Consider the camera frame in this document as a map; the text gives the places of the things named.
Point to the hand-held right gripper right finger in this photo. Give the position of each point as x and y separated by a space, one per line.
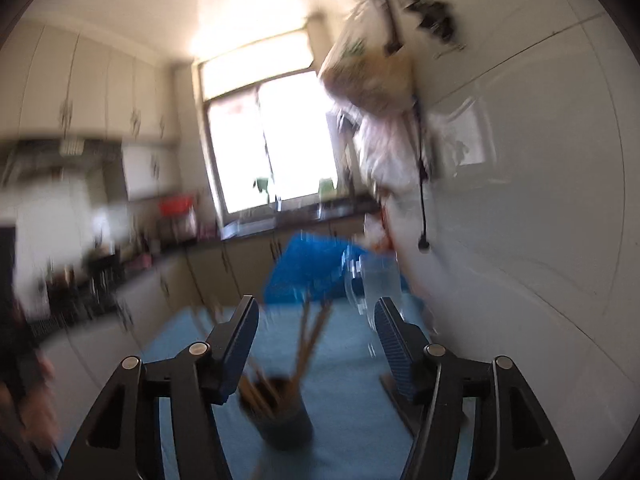
395 350

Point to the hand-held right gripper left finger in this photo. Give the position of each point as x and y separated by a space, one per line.
240 350

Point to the scatter of wooden chopsticks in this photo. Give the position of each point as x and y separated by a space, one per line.
307 340

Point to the black chopstick holder cup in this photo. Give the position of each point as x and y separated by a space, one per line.
285 425

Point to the person's left hand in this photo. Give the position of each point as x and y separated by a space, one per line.
35 405

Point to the light blue towel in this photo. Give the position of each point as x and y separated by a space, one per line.
340 385

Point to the clear glass pitcher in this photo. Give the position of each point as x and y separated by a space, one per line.
377 280

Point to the cream lower cabinets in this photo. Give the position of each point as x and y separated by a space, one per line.
210 270

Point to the cream cabinets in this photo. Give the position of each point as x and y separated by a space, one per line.
210 270
100 90

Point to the blue plastic bag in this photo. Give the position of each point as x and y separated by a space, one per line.
310 270

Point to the dark kitchen countertop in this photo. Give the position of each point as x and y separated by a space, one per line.
250 234

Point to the red container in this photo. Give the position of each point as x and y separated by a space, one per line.
176 205

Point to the green cup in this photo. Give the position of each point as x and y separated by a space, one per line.
326 187
261 186

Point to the black gas stove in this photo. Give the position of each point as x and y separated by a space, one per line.
87 280

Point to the white hanging bag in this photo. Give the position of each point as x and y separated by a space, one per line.
395 155

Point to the bright kitchen window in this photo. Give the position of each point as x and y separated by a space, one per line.
270 140

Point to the grey range hood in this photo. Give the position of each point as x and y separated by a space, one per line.
60 157

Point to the tan hanging bag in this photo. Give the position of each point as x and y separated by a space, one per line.
370 75

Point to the cream upper cabinets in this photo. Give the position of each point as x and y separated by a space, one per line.
100 90

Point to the white wall paper sheet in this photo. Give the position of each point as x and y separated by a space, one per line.
472 135

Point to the black wall hanger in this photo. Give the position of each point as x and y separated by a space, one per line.
430 15

